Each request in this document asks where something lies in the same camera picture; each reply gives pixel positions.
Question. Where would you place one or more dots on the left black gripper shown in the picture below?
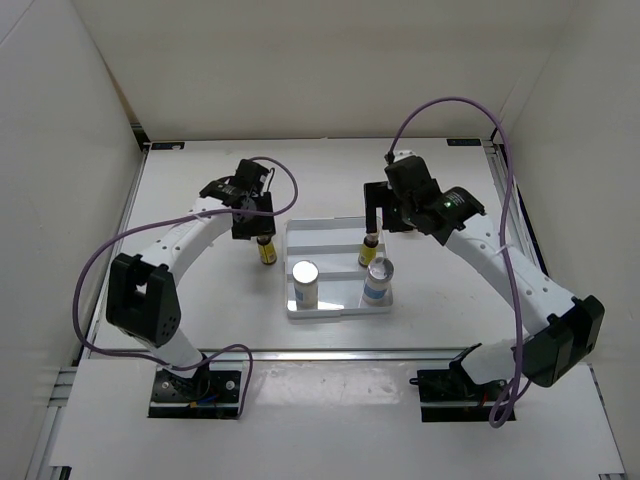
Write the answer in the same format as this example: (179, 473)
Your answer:
(265, 226)

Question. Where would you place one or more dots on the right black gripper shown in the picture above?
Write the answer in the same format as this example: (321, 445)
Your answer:
(375, 195)

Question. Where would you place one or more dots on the yellow small bottle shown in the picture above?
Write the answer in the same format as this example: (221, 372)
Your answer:
(368, 249)
(267, 250)

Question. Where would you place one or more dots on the white silver-cap bottle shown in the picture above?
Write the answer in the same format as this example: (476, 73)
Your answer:
(305, 276)
(380, 272)

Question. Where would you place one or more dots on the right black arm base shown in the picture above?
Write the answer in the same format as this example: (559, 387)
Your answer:
(449, 395)

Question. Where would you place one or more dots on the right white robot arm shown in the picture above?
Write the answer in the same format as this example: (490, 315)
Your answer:
(555, 330)

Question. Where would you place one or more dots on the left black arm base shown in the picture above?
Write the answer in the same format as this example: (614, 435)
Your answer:
(212, 393)

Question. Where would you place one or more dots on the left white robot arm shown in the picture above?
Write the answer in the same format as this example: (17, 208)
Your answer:
(142, 299)

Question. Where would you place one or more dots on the white divided tray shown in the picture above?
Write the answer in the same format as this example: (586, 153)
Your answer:
(333, 245)

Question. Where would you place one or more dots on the right blue corner label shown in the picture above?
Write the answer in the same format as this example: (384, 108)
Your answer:
(463, 142)

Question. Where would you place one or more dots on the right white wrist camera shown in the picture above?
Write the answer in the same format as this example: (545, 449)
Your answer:
(402, 154)

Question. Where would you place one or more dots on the aluminium front rail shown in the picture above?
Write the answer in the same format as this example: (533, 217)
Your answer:
(348, 355)

